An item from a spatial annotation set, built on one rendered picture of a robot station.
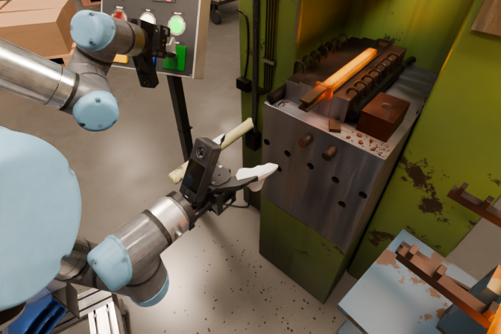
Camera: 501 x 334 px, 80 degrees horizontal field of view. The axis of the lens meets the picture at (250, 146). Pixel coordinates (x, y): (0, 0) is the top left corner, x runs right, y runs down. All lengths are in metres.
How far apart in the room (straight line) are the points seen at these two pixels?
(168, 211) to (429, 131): 0.72
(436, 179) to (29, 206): 0.98
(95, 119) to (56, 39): 2.86
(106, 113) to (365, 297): 0.69
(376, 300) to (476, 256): 1.19
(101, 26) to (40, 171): 0.46
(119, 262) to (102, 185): 1.60
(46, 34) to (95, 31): 2.77
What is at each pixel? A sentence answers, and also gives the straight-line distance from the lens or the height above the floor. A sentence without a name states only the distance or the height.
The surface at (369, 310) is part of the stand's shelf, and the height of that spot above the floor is 0.70.
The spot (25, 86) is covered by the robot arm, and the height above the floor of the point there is 1.18.
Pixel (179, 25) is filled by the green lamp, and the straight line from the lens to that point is 1.00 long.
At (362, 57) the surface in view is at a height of 1.01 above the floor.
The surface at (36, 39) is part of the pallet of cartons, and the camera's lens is 3.48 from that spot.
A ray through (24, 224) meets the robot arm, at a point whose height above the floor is 1.26.
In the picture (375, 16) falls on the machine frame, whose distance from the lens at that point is 1.27.
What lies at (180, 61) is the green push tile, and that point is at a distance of 0.99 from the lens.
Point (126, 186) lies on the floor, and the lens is 2.02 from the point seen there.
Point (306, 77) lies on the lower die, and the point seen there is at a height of 0.99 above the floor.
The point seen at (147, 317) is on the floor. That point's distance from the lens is 1.57.
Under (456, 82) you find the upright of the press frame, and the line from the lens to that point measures 0.89.
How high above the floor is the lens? 1.43
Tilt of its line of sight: 42 degrees down
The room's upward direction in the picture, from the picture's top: straight up
